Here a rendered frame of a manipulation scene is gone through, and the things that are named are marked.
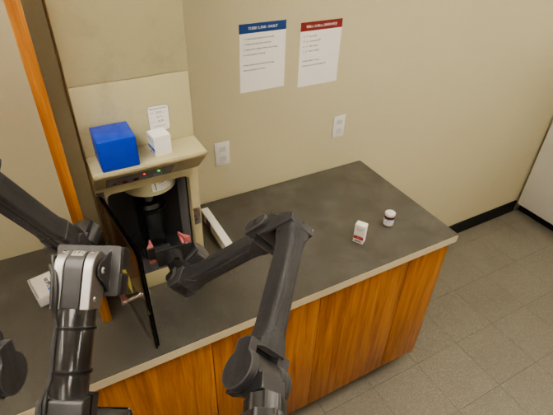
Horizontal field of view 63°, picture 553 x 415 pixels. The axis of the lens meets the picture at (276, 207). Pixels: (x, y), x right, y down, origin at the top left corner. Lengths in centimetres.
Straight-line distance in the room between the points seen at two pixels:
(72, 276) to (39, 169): 125
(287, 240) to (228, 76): 105
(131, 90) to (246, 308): 81
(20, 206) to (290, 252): 55
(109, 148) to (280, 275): 58
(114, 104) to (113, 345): 75
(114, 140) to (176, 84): 25
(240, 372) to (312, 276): 96
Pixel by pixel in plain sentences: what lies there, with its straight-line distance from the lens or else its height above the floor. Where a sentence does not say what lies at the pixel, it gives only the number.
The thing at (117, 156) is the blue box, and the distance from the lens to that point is 126.
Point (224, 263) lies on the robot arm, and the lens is 118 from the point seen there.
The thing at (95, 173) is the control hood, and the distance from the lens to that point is 128.
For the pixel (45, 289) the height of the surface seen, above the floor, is 98.
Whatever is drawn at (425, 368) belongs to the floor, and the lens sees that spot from 275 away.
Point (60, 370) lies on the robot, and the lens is 65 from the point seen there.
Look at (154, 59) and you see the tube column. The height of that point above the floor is 175.
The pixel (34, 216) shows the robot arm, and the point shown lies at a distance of 106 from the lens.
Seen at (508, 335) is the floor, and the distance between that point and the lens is 310.
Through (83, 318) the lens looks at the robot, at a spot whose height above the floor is 170.
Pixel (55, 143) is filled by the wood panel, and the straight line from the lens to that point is 124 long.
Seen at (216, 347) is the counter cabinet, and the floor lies 82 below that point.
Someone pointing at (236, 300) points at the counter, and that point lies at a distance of 163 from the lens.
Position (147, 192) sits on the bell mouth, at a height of 133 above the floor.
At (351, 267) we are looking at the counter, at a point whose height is 94.
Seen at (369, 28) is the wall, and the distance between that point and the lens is 221.
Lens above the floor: 215
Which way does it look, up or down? 36 degrees down
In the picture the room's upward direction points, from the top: 2 degrees clockwise
